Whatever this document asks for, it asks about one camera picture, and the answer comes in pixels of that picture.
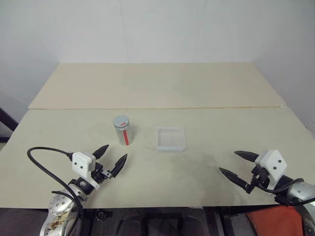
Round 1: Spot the small grey round lid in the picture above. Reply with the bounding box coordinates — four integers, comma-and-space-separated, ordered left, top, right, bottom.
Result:
113, 115, 130, 129

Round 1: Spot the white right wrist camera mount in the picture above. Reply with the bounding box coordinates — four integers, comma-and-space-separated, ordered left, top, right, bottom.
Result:
254, 149, 288, 197

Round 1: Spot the silver can with red stripe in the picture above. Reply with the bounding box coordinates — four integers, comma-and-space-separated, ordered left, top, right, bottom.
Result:
114, 122, 135, 147

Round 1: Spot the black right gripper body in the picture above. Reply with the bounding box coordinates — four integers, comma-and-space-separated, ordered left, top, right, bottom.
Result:
245, 164, 271, 195

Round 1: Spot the orange-red flat object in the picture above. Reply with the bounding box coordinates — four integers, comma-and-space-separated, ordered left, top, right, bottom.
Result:
246, 206, 304, 236

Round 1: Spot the black diagonal frame bar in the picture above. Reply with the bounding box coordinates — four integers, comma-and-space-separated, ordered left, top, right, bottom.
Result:
0, 107, 20, 144

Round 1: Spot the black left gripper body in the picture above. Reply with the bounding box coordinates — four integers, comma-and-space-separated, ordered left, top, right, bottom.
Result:
90, 160, 112, 185

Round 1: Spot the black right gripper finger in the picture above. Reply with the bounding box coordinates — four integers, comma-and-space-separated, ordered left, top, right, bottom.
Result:
234, 150, 259, 163
219, 167, 248, 190

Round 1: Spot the clear plastic tray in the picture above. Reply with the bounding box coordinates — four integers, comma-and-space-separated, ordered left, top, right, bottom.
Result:
155, 126, 186, 152

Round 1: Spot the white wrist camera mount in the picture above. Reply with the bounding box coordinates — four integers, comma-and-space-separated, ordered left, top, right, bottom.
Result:
72, 152, 99, 189
254, 149, 288, 197

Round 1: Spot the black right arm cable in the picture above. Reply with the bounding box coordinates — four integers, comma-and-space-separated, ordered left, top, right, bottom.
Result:
267, 177, 315, 205

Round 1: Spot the black metal clamp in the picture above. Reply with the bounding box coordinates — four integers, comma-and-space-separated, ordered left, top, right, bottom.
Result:
94, 209, 107, 221

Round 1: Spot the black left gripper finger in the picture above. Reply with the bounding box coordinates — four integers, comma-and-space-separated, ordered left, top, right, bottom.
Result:
92, 144, 110, 160
109, 153, 128, 178

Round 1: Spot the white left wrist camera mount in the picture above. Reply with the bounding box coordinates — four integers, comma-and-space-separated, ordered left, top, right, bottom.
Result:
72, 152, 99, 189

